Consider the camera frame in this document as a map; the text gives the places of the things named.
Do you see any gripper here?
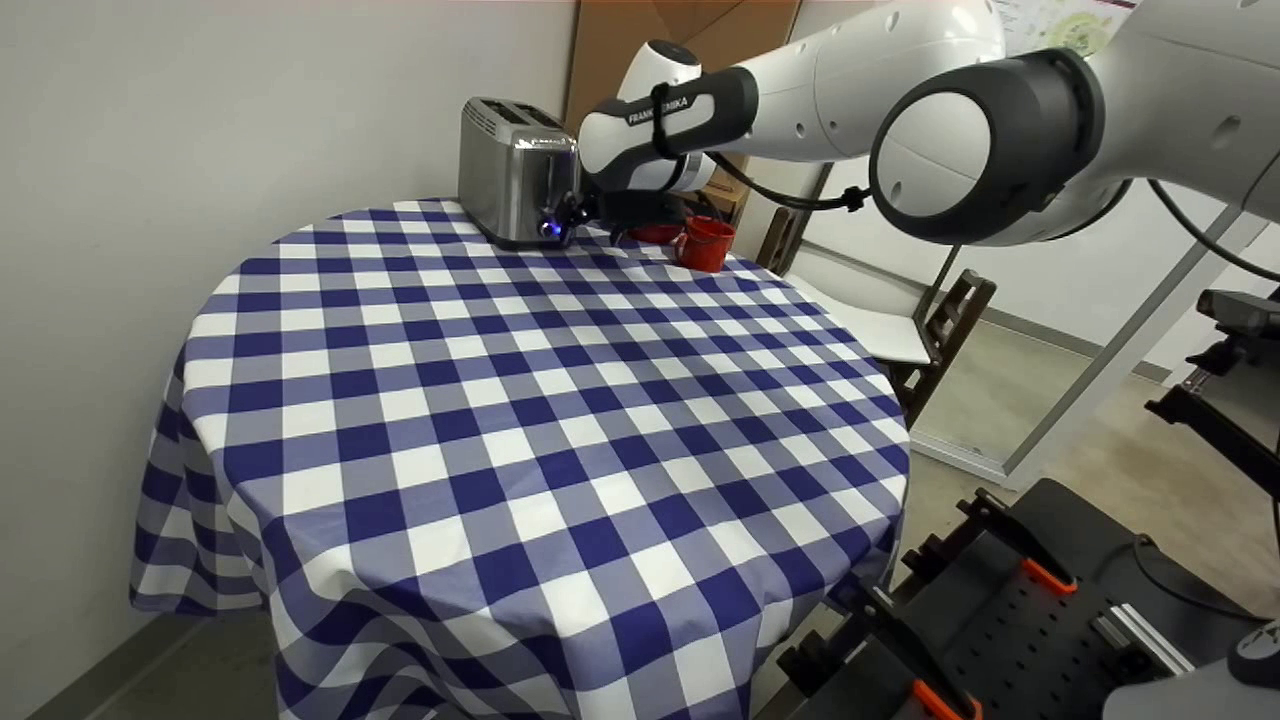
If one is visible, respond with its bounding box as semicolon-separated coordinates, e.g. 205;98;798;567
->
553;190;693;246

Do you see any silver toaster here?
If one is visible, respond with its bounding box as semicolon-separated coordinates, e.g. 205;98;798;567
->
457;96;584;251

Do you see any red mug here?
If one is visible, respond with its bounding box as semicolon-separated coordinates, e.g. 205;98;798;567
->
671;215;738;274

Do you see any brown cardboard panel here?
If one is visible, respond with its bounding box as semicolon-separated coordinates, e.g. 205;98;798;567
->
562;0;803;223

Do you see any blue white checkered tablecloth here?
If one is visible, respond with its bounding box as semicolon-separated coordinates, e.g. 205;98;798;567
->
128;197;912;720

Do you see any dark wooden chair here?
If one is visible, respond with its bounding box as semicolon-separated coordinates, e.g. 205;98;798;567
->
756;163;999;429

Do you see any black clamp with orange grip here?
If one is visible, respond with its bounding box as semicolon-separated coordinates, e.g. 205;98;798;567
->
776;580;986;720
900;487;1080;598

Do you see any white framed panel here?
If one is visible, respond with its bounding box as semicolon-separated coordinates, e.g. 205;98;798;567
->
905;205;1273;492

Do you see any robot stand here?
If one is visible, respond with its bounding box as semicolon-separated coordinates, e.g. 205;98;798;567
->
775;477;1280;720

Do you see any wall poster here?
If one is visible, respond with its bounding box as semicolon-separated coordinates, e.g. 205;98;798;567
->
990;0;1142;58

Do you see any camera on mount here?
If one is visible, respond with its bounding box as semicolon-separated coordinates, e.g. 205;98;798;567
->
1144;287;1280;546

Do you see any black cable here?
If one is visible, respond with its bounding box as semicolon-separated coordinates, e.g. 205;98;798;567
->
1130;534;1263;623

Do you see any aluminium rail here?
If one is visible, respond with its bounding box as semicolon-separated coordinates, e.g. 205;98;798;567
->
1089;602;1197;678

